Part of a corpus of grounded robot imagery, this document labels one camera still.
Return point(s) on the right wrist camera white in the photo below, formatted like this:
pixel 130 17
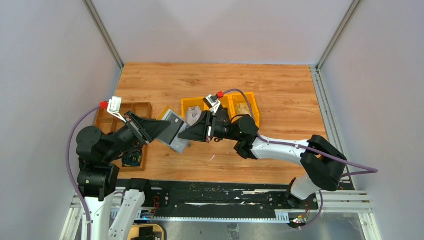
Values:
pixel 212 102

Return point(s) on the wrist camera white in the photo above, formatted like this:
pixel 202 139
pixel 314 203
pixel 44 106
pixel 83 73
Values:
pixel 114 106
pixel 212 102

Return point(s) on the aluminium frame rails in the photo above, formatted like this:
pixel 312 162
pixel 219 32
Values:
pixel 337 202

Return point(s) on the cards in yellow bin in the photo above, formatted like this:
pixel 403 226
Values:
pixel 193 114

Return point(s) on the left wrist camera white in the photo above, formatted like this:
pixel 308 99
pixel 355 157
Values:
pixel 114 106

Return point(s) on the yellow leather card holder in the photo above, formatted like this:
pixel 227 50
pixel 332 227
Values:
pixel 170 136

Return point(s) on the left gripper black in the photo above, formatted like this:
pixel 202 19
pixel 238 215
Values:
pixel 137 127

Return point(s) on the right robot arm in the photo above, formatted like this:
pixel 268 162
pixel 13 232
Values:
pixel 323 163

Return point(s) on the wooden compartment tray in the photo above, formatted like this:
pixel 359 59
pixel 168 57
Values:
pixel 109 124

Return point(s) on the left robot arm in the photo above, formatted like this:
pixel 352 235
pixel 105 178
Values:
pixel 98 176

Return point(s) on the yellow tray with phone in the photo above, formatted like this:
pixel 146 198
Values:
pixel 147 231

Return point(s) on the yellow plastic bin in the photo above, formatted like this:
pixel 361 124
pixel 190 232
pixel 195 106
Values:
pixel 235 102

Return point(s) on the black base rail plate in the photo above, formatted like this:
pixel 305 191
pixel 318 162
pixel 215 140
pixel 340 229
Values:
pixel 217 200

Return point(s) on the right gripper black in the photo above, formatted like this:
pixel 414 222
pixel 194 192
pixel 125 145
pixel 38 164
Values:
pixel 211 126

